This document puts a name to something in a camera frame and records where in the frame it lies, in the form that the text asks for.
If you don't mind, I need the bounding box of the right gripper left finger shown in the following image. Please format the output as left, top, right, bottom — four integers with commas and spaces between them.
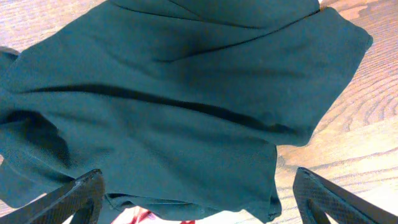
1, 169, 104, 224

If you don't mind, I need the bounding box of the black t-shirt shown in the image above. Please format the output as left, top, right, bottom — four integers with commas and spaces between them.
1, 0, 373, 223

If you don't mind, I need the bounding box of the red t-shirt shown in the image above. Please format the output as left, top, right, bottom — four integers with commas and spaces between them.
110, 205, 197, 224

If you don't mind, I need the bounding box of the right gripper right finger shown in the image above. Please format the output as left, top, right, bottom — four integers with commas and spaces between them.
293, 167, 397, 224

